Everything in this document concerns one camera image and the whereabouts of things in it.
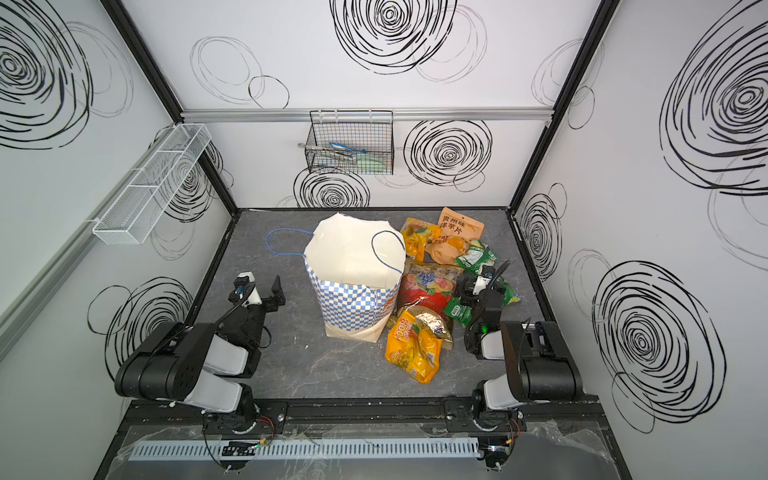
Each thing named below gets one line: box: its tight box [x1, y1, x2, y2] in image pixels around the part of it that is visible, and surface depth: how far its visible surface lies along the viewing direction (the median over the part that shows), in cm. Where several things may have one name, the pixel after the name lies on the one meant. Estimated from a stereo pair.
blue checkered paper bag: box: [305, 214, 406, 343], surface depth 76 cm
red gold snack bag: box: [398, 264, 463, 318], surface depth 93 cm
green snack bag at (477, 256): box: [454, 239, 499, 275], surface depth 101 cm
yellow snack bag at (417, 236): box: [401, 218, 442, 262], surface depth 106 cm
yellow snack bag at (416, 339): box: [385, 306, 453, 384], surface depth 82 cm
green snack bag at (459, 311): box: [443, 296, 473, 328], surface depth 88 cm
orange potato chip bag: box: [426, 207, 485, 265], surface depth 112 cm
